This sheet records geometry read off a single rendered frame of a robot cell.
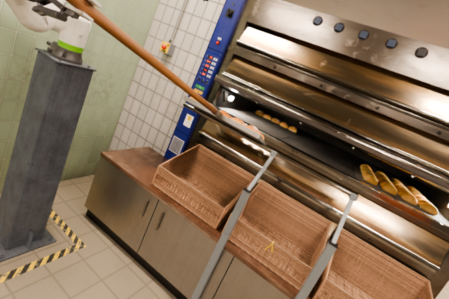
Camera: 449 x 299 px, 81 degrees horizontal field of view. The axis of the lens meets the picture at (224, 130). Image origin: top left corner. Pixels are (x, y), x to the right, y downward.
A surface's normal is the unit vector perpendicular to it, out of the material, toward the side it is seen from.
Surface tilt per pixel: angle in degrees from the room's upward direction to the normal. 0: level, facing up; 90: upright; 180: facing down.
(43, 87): 90
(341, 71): 70
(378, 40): 90
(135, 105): 90
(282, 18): 90
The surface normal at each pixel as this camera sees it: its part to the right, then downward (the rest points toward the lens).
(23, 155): -0.46, 0.00
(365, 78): -0.26, -0.28
